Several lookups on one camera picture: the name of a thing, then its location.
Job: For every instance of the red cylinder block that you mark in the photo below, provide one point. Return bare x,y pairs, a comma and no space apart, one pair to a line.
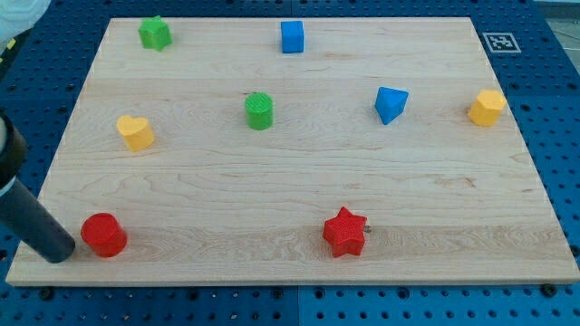
104,235

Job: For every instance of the robot arm end black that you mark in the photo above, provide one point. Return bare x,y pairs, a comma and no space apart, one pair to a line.
13,151

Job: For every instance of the red star block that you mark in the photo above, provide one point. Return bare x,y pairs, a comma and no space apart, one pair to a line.
345,233

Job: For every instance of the green star block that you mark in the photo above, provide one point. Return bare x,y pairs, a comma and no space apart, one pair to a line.
154,33

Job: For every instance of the green cylinder block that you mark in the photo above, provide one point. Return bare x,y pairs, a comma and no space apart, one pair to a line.
259,111

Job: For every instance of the wooden board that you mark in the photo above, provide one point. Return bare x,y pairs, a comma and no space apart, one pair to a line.
214,202

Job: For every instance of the blue triangle block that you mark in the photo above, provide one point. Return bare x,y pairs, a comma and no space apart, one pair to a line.
390,104

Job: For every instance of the blue cube block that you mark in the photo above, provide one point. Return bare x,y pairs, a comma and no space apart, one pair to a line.
293,36

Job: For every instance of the yellow heart block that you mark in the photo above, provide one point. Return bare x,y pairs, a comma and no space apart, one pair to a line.
137,133

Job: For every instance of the yellow hexagon block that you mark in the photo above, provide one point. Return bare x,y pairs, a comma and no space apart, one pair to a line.
487,107

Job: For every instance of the white fiducial marker tag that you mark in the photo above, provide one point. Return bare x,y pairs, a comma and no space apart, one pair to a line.
501,42

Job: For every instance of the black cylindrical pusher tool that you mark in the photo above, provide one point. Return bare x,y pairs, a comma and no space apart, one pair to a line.
27,218

